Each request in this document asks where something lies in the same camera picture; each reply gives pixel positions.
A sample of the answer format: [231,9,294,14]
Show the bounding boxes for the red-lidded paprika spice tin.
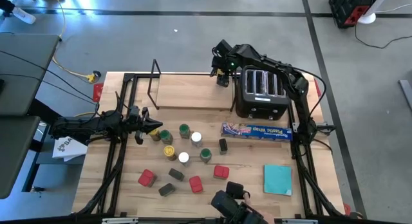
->
[138,169,158,188]
[213,165,230,180]
[188,175,204,194]

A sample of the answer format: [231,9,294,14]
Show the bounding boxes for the small black box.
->
[225,181,251,200]

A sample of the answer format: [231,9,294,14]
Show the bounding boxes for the white-lidded seasoning jar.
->
[191,131,203,148]
[178,151,191,167]

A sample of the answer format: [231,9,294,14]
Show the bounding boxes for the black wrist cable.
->
[211,46,221,77]
[114,90,130,113]

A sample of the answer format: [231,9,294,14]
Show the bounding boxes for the green-lidded spice jar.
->
[160,129,174,145]
[178,123,191,140]
[199,147,212,164]

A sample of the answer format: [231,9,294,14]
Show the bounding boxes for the person's hand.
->
[243,192,276,224]

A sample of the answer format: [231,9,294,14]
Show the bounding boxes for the yellow-lidded spice jar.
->
[148,127,161,142]
[162,145,178,162]

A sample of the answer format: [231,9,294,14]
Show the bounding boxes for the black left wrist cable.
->
[114,90,130,113]

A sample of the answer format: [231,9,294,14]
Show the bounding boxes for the thin black desk cable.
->
[0,49,97,102]
[0,73,100,106]

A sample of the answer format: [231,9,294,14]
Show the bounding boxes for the black floor cable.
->
[353,23,412,50]

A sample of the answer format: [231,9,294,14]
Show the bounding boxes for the grey desk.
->
[0,33,61,117]

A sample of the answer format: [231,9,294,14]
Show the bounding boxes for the teal cleaning cloth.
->
[263,163,294,197]

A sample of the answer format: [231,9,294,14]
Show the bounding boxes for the black aluminium rig frame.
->
[75,71,344,218]

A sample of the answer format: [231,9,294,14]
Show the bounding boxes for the black pepper spice tin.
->
[168,167,185,182]
[218,138,229,155]
[158,182,177,198]

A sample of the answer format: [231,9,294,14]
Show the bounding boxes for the yellow cable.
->
[51,0,93,80]

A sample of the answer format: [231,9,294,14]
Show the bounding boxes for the white stand base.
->
[357,0,395,25]

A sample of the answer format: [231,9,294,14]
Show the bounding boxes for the yellow black plug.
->
[86,70,102,84]

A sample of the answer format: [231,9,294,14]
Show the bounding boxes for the blue plastic wrap box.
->
[220,122,294,142]

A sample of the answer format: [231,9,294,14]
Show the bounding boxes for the black four-slot toaster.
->
[234,65,292,121]

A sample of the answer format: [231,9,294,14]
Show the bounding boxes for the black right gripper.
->
[211,39,241,88]

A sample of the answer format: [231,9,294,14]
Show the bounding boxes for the white oblong object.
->
[12,6,37,25]

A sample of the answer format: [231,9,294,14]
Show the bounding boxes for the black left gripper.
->
[127,105,164,145]

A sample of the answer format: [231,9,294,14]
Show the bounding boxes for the silver metal bracket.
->
[282,218,319,224]
[101,217,140,224]

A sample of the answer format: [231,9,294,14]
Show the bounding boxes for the dark desk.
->
[0,115,42,200]

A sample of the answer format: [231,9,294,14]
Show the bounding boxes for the white paper with logo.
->
[51,136,88,163]

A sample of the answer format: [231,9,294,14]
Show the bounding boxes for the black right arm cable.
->
[288,65,328,122]

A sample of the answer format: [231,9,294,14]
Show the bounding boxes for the red and black tool crate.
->
[328,0,376,29]

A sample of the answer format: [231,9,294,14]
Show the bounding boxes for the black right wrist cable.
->
[211,46,221,77]

